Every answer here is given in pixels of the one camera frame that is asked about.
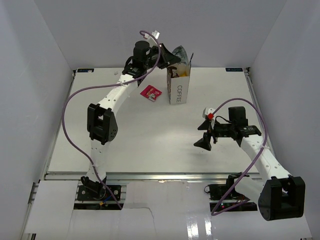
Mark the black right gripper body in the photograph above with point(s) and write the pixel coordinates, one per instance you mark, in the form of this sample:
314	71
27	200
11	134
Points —
222	130

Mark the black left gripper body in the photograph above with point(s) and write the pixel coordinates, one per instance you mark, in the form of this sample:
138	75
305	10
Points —
154	57

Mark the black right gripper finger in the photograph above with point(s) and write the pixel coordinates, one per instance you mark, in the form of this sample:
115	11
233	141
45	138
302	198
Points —
205	126
204	142

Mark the silver grey snack packet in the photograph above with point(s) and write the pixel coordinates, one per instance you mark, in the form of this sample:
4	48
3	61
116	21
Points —
181	53

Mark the brown chocolate bar wrapper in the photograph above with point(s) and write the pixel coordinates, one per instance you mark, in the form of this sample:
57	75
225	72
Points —
172	72

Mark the yellow M&M's packet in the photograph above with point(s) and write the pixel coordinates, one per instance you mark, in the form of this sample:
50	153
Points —
185	74

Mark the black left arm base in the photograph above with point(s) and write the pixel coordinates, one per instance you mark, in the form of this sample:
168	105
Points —
92	195

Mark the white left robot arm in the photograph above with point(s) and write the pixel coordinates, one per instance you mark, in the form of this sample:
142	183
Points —
101	117

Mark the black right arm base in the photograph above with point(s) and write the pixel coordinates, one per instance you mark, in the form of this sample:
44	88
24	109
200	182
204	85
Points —
216	191

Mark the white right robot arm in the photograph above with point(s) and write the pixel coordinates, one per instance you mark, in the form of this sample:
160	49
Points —
280	195

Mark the white paper coffee bag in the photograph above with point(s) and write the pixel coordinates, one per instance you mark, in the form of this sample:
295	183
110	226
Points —
177	88

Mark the red snack packet far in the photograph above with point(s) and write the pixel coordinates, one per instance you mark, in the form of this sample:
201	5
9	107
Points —
151	93

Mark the black corner label right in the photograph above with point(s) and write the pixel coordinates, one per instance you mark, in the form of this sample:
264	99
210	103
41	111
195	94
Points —
234	69

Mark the black corner label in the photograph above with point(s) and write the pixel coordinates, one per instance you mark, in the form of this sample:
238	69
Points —
234	69
85	70

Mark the black corner label left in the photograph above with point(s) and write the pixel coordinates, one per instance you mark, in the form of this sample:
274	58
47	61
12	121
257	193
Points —
85	70

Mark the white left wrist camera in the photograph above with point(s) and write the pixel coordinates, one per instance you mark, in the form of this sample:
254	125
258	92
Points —
151	38

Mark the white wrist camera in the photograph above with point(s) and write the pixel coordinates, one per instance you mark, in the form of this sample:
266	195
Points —
151	38
209	115

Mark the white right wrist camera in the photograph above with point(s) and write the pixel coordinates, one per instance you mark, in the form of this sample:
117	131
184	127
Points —
209	115

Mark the aluminium table edge rail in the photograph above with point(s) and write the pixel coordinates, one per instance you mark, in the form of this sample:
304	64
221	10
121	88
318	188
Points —
154	141

